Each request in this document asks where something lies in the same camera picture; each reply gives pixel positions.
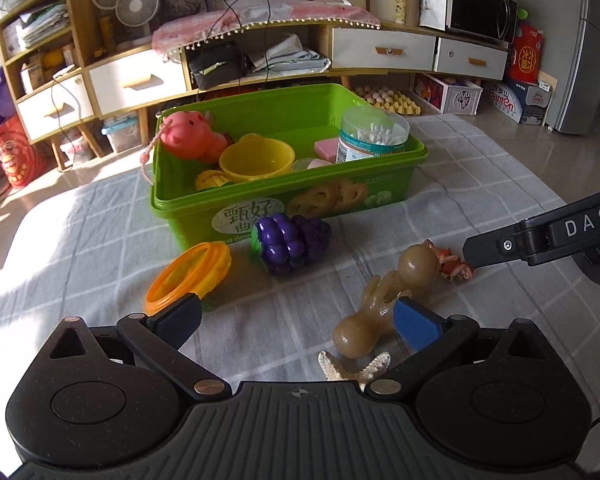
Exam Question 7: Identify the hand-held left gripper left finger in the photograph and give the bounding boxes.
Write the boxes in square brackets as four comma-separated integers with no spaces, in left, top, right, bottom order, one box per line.
[30,294,232,403]

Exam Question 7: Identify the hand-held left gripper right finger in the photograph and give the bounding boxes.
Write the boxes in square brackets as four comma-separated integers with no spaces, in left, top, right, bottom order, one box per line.
[365,296,573,396]

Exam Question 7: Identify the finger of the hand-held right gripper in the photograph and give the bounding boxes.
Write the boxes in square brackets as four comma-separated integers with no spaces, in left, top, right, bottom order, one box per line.
[461,191,600,268]

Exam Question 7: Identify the brown translucent rubber toy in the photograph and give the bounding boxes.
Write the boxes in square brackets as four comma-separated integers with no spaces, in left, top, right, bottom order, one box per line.
[332,241,440,360]

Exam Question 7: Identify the small orange toy crab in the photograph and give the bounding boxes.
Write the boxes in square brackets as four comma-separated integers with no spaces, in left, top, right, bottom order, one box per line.
[422,240,475,281]

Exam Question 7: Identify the green plastic storage box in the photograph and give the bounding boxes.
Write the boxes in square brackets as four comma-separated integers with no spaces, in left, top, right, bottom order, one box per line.
[149,83,427,252]

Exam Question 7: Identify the yellow toy corn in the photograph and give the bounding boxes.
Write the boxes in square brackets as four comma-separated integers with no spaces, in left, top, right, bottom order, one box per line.
[195,170,231,192]

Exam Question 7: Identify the clear cotton swab jar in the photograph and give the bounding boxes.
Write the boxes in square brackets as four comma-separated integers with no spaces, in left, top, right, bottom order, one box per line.
[336,106,411,165]

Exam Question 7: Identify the yellow toy pot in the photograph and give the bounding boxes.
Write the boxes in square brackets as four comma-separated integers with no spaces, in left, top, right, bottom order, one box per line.
[218,133,296,184]

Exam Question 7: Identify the pink toy pig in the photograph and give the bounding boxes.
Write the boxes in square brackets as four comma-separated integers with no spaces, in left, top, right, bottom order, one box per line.
[140,111,233,183]

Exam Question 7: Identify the pink rectangular sponge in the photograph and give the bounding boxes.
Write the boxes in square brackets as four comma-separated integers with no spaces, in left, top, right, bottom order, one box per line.
[314,138,342,162]

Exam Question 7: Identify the beige starfish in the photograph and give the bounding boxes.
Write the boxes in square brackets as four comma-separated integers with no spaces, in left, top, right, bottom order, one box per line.
[317,350,392,393]

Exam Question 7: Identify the blue white cardboard box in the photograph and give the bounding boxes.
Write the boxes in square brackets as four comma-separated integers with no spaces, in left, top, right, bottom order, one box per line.
[484,76,552,127]

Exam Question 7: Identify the purple toy grapes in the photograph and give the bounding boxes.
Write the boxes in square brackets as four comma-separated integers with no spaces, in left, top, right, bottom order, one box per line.
[250,212,332,277]

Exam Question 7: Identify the white plastic crate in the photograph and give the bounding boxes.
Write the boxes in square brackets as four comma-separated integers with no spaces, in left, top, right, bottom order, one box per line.
[411,71,484,116]

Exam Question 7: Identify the red gift box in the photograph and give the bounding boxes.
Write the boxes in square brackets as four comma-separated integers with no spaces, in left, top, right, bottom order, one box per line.
[506,21,544,87]

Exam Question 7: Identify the white cabinet drawer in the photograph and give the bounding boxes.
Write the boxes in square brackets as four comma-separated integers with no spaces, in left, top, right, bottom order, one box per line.
[331,26,437,73]
[16,73,96,142]
[433,37,509,82]
[87,46,189,117]

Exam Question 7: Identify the silver refrigerator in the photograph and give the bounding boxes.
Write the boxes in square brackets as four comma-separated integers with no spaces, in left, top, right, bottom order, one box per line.
[544,0,600,137]

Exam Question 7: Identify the clear storage box blue lid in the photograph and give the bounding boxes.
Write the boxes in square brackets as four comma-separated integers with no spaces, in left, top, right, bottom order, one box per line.
[101,114,144,154]

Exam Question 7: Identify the small clear storage box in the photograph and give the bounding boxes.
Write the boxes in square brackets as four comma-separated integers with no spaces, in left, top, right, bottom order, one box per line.
[59,134,94,164]

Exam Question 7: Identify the yellow egg tray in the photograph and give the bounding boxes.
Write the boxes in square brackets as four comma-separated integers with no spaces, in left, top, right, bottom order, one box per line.
[354,85,423,116]

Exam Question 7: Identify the red printed bag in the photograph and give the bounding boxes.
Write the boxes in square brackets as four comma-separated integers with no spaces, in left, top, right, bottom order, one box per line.
[0,114,47,189]

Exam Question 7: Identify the black microwave oven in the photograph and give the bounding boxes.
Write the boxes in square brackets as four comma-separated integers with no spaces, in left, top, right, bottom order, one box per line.
[419,0,519,46]

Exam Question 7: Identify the black bag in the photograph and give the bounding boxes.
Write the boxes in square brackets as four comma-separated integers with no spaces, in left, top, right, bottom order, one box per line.
[186,41,247,89]

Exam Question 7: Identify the wooden media cabinet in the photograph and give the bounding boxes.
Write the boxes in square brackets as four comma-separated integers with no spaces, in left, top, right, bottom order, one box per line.
[0,0,511,172]

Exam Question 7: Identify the pile of folded cloths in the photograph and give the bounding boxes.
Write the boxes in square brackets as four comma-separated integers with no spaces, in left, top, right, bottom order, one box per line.
[246,34,332,79]

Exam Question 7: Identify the stack of papers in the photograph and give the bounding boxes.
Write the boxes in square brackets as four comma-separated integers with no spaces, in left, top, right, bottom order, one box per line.
[16,1,72,49]

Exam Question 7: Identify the pink fringed cloth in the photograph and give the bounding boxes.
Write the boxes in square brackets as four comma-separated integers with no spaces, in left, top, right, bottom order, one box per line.
[151,0,382,54]

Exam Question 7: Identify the orange toy ring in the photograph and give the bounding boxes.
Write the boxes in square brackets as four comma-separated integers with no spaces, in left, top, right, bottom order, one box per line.
[145,241,232,317]

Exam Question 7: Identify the black hanging cable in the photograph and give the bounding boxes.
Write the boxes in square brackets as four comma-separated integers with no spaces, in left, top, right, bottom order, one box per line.
[49,76,82,162]

